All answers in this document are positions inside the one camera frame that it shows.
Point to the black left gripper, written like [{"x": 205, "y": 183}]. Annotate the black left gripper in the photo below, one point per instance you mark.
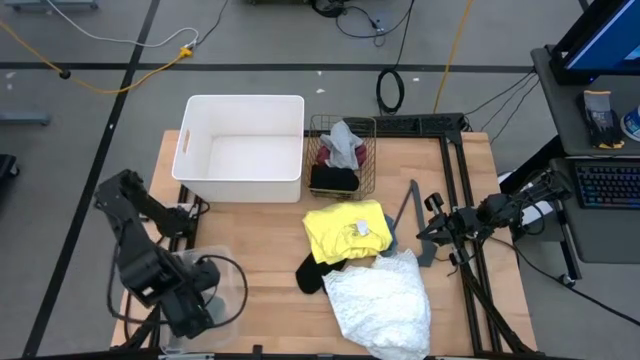
[{"x": 192, "y": 315}]

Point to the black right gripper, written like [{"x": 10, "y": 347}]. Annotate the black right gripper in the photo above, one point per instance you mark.
[{"x": 462, "y": 222}]

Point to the white lace cloth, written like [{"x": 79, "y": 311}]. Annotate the white lace cloth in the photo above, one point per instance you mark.
[{"x": 380, "y": 310}]

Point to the yellow cloth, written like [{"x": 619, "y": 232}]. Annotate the yellow cloth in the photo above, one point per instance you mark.
[{"x": 335, "y": 235}]

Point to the long black cloth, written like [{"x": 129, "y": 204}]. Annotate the long black cloth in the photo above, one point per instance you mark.
[{"x": 307, "y": 280}]

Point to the light grey cloth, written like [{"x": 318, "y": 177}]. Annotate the light grey cloth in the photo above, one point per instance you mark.
[{"x": 344, "y": 145}]

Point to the maroon cloth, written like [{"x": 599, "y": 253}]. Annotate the maroon cloth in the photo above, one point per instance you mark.
[{"x": 325, "y": 156}]

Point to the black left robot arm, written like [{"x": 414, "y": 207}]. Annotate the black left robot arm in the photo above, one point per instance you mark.
[{"x": 150, "y": 270}]

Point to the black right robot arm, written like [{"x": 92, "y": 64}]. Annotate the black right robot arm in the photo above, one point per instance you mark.
[{"x": 520, "y": 205}]

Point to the blue grey cloth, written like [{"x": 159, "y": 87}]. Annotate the blue grey cloth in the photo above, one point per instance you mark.
[{"x": 392, "y": 240}]

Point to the clear plastic container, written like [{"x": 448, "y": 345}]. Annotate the clear plastic container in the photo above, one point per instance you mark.
[{"x": 227, "y": 265}]

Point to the folded black cloth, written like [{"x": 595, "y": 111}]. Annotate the folded black cloth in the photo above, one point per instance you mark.
[{"x": 332, "y": 178}]

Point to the grey side desk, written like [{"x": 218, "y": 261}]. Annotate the grey side desk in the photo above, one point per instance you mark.
[{"x": 565, "y": 115}]

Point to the white perforated plastic bin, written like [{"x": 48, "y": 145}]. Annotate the white perforated plastic bin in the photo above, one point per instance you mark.
[{"x": 250, "y": 150}]

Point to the black backlit keyboard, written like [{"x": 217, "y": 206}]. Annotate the black backlit keyboard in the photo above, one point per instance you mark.
[{"x": 610, "y": 185}]

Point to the grey work gloves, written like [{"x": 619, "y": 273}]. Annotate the grey work gloves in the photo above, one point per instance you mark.
[{"x": 600, "y": 120}]

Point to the white blue round container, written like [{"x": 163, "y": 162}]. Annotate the white blue round container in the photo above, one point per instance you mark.
[{"x": 632, "y": 122}]

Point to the black computer monitor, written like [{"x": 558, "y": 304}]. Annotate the black computer monitor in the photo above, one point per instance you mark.
[{"x": 600, "y": 40}]

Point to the black aluminium table frame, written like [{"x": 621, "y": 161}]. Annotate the black aluminium table frame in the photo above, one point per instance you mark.
[{"x": 400, "y": 125}]

